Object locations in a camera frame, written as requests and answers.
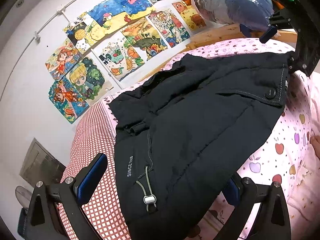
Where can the blond child drawing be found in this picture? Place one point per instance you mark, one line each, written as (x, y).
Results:
(87, 80)

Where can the plastic bag of clothes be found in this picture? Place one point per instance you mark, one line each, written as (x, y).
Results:
(232, 2)

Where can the pineapple and dots drawing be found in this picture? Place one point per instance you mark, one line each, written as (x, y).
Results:
(83, 31)

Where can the blue sea fish drawing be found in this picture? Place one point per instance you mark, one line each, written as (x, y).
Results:
(107, 15)

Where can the town buildings drawing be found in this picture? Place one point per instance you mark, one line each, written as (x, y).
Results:
(168, 26)

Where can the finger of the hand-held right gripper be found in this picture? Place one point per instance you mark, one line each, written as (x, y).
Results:
(247, 29)
(269, 33)

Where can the landscape turtle drawing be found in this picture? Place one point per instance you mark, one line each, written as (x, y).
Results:
(143, 38)

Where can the black padded jacket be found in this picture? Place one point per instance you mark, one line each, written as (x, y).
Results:
(187, 130)

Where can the wooden bed frame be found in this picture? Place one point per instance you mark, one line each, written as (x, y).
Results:
(212, 36)

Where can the orange-haired girl drawing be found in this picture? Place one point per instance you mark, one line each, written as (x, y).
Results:
(62, 60)

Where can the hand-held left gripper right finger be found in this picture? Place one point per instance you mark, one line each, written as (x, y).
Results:
(231, 193)

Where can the round wall fixture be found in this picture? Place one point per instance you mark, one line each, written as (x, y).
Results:
(19, 3)

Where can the blue sea pink blob drawing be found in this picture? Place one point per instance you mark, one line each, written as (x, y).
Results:
(132, 2)

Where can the turtles and cup drawing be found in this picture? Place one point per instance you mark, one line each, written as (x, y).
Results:
(117, 55)

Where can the pink apple-print quilt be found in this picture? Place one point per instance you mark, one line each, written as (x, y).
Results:
(287, 155)

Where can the grey wall panel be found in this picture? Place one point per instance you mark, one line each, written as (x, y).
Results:
(41, 162)

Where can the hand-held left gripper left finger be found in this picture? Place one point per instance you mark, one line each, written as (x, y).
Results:
(90, 180)

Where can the brown bears drawing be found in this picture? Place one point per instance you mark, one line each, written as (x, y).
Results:
(188, 15)

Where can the swinging girl drawing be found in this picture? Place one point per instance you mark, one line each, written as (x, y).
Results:
(67, 100)

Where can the red checked bedsheet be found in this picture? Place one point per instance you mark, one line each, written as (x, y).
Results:
(107, 217)

